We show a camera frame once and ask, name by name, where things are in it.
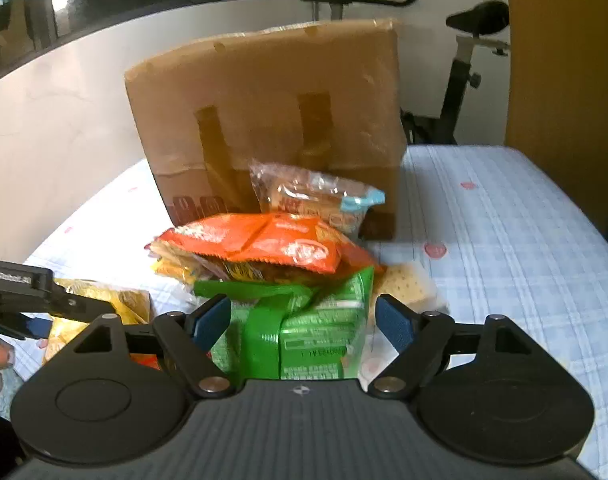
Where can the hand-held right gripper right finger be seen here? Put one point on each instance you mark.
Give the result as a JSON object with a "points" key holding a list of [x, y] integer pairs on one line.
{"points": [[393, 324]]}

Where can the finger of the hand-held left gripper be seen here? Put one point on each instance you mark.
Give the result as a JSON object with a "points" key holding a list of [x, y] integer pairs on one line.
{"points": [[76, 305], [24, 326]]}

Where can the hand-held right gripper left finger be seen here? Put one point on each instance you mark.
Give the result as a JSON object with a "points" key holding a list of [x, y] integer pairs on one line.
{"points": [[211, 324]]}

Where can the yellow snack packet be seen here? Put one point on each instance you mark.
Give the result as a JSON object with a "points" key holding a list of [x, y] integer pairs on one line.
{"points": [[126, 305], [179, 262]]}

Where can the green snack packet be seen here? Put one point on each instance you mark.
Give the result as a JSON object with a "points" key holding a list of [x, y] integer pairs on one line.
{"points": [[309, 325]]}

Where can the orange snack packet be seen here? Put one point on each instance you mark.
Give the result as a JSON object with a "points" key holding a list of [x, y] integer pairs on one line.
{"points": [[274, 245]]}

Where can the brown cardboard box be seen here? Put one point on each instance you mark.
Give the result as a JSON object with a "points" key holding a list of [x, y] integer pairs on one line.
{"points": [[264, 110]]}

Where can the pale cracker packet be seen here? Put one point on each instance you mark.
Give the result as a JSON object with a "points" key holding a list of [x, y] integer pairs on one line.
{"points": [[408, 282]]}

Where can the clear plastic snack packet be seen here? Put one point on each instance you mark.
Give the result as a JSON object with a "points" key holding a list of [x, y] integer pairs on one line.
{"points": [[314, 200]]}

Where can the black exercise bike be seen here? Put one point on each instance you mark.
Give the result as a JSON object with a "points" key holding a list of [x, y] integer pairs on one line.
{"points": [[453, 100]]}

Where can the orange wooden wardrobe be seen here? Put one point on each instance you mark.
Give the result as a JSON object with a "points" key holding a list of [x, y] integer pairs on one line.
{"points": [[568, 85]]}

